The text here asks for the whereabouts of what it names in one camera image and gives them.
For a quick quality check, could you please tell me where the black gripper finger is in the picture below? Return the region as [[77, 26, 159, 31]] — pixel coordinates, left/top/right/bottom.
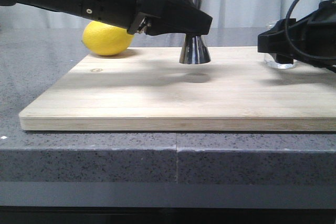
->
[[136, 0, 213, 36]]

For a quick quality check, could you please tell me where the clear glass beaker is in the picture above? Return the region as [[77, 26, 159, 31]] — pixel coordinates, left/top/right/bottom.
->
[[263, 20, 299, 70]]

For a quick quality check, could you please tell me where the steel double jigger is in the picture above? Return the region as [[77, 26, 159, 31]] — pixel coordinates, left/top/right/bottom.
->
[[180, 0, 211, 65]]

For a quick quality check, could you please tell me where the yellow lemon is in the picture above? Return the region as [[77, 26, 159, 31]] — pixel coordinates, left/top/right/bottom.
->
[[82, 21, 134, 56]]

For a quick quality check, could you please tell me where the grey curtain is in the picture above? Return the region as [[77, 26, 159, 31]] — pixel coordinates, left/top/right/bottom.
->
[[1, 0, 294, 29]]

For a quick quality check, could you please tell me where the light wooden cutting board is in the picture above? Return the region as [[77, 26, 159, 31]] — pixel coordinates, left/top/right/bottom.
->
[[19, 47, 335, 132]]

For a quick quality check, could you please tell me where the black cable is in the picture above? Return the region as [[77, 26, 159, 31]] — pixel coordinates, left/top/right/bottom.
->
[[285, 0, 336, 73]]

